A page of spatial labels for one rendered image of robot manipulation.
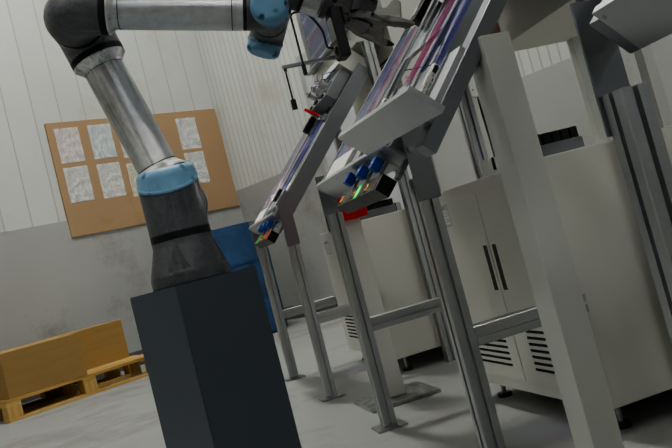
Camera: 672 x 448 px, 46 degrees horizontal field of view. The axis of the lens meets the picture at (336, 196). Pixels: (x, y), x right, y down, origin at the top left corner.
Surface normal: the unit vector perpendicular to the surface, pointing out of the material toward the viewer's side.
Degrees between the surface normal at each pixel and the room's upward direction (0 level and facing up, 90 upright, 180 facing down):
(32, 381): 90
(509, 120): 90
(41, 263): 90
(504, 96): 90
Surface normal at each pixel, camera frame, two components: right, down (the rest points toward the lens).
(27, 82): 0.64, -0.22
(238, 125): -0.73, 0.15
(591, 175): 0.24, -0.12
